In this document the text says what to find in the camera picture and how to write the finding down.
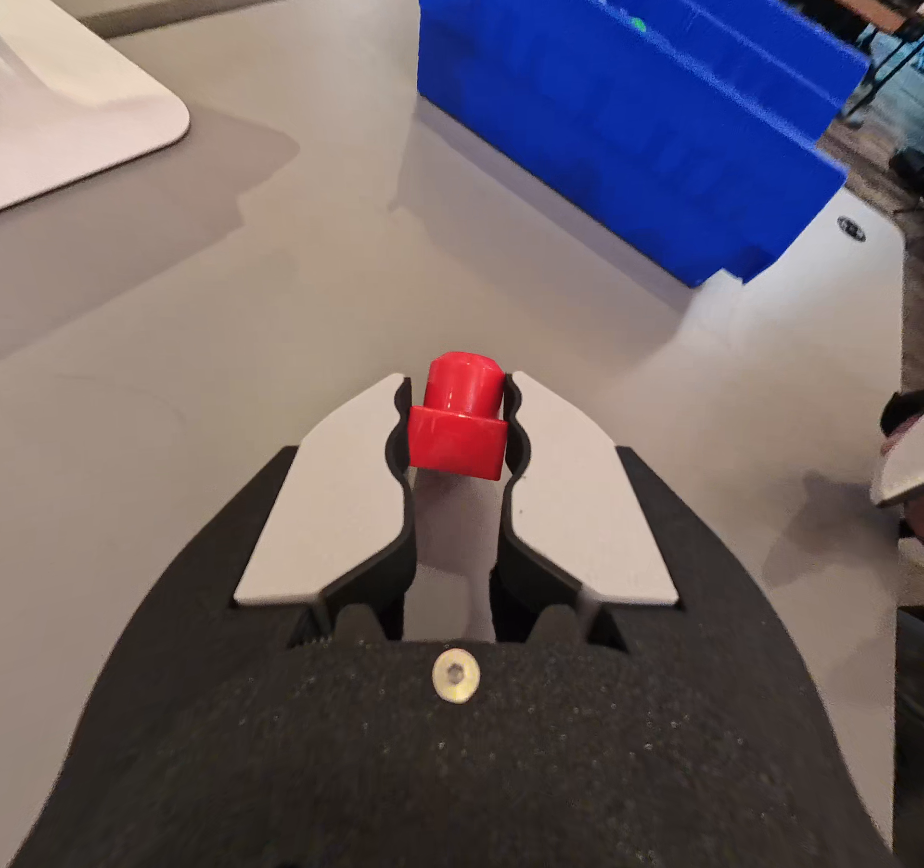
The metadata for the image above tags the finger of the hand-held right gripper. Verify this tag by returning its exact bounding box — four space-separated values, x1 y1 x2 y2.
870 420 924 509

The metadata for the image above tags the grey desk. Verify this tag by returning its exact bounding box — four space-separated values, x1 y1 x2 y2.
0 0 907 847

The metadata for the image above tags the red single-stud block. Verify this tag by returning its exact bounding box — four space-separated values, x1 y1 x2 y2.
406 350 508 481

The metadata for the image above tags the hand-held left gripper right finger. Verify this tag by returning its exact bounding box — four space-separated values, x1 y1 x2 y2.
497 370 681 641

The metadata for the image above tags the blue plastic bin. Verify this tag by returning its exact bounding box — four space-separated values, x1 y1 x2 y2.
417 0 871 289

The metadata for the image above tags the white folding stand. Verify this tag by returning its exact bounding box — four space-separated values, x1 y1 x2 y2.
0 0 191 212

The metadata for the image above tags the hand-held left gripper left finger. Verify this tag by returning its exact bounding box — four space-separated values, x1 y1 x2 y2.
232 373 418 641

